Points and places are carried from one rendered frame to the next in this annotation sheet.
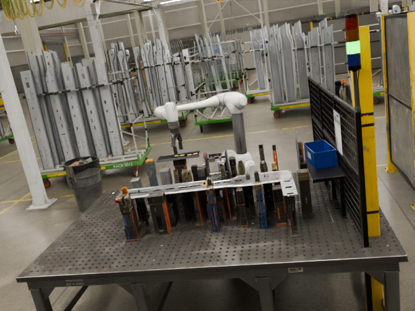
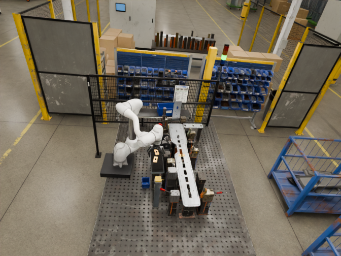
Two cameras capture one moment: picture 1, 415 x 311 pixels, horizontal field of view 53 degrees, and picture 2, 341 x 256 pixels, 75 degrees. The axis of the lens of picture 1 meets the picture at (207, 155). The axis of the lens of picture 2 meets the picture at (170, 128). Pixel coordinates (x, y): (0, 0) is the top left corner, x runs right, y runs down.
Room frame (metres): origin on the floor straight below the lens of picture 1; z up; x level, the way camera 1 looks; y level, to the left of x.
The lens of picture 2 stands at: (3.85, 1.90, 2.91)
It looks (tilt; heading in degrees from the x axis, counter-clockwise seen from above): 37 degrees down; 252
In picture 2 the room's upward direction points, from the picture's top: 7 degrees clockwise
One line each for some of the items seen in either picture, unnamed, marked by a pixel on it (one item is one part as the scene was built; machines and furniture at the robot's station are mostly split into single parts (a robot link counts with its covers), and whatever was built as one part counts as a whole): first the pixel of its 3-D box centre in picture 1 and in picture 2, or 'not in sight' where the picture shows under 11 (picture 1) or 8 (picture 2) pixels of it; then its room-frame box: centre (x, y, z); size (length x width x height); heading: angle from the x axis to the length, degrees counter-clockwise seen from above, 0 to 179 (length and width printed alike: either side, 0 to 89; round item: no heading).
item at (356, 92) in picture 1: (354, 68); (222, 64); (2.28, -0.87, 1.79); 0.07 x 0.07 x 0.57
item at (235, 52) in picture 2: not in sight; (243, 77); (0.49, -2.77, 0.68); 1.20 x 0.80 x 1.35; 170
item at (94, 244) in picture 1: (212, 215); (170, 172); (3.16, 0.04, 0.68); 2.56 x 1.61 x 0.04; 78
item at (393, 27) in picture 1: (400, 105); (68, 76); (4.58, -2.25, 1.00); 1.34 x 0.14 x 2.00; 168
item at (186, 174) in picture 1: (189, 192); (169, 171); (3.22, 0.20, 0.89); 0.13 x 0.11 x 0.38; 172
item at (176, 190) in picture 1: (202, 185); (182, 156); (3.04, 0.08, 1.00); 1.38 x 0.22 x 0.02; 82
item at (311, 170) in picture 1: (318, 160); (160, 113); (3.13, -0.86, 1.01); 0.90 x 0.22 x 0.03; 172
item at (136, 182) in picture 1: (139, 199); (173, 203); (3.29, 0.62, 0.88); 0.11 x 0.10 x 0.36; 172
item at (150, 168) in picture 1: (154, 186); (156, 193); (3.45, 0.50, 0.92); 0.08 x 0.08 x 0.44; 82
